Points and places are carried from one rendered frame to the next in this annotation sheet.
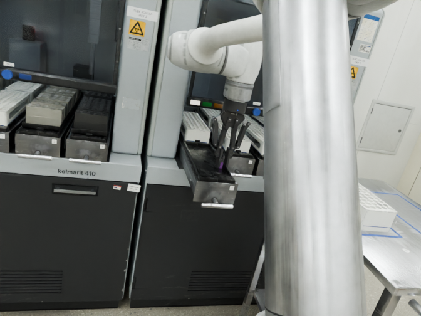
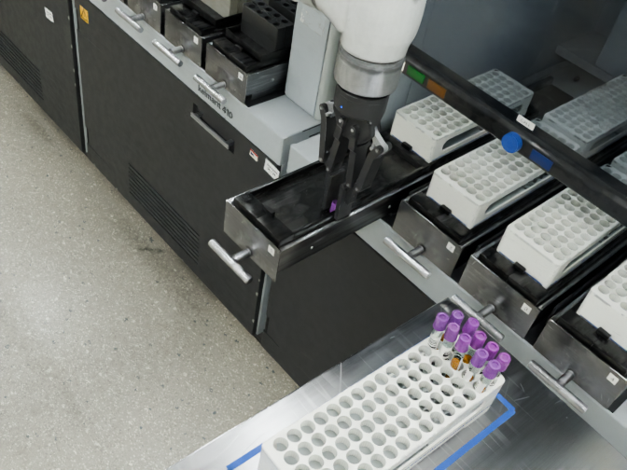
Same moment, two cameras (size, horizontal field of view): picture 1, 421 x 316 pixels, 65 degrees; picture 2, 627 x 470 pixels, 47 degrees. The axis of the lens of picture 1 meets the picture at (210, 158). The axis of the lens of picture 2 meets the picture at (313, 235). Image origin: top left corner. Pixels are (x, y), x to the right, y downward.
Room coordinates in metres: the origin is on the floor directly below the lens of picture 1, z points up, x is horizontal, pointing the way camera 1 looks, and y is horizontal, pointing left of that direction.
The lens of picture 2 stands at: (0.59, -0.75, 1.57)
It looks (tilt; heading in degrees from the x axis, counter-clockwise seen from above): 44 degrees down; 58
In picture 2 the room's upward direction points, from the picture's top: 12 degrees clockwise
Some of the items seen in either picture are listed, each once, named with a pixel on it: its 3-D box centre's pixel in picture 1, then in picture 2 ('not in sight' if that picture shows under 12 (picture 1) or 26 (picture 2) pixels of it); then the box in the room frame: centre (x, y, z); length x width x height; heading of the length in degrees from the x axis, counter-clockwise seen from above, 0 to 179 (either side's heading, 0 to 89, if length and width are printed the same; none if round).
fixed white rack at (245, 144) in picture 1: (228, 135); (504, 172); (1.38, -0.06, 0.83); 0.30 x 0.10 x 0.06; 17
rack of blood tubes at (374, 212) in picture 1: (347, 194); (385, 424); (0.94, -0.43, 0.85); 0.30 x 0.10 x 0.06; 15
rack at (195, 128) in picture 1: (191, 126); (463, 115); (1.40, 0.11, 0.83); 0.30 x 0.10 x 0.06; 17
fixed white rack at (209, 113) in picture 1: (211, 116); not in sight; (1.68, 0.04, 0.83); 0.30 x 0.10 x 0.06; 17
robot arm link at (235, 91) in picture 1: (237, 91); (368, 65); (1.07, -0.04, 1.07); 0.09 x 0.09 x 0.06
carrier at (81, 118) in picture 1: (91, 121); (262, 28); (1.12, 0.44, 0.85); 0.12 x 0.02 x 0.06; 108
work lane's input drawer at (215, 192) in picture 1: (197, 153); (391, 169); (1.23, 0.06, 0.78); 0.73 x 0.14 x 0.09; 17
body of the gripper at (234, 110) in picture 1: (232, 113); (357, 111); (1.07, -0.04, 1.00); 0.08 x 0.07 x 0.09; 107
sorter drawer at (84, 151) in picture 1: (95, 122); (341, 34); (1.35, 0.51, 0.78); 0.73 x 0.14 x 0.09; 17
